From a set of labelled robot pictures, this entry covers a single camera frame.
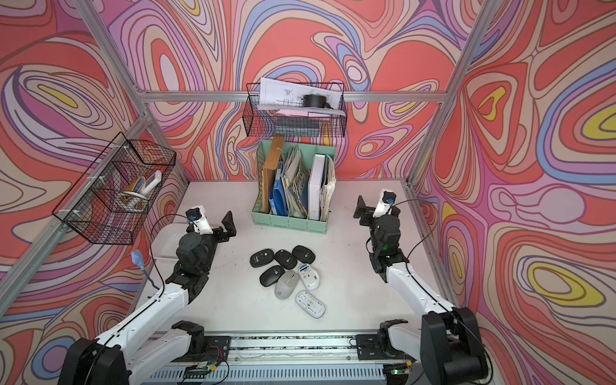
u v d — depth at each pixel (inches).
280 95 33.9
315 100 32.3
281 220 38.9
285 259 35.8
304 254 35.9
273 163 31.6
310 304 31.6
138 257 26.9
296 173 36.5
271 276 34.2
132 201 28.3
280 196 35.8
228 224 28.7
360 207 28.9
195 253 23.4
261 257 35.8
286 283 33.1
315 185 32.5
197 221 26.1
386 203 26.3
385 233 23.8
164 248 39.6
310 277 33.9
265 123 39.9
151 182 29.4
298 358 28.8
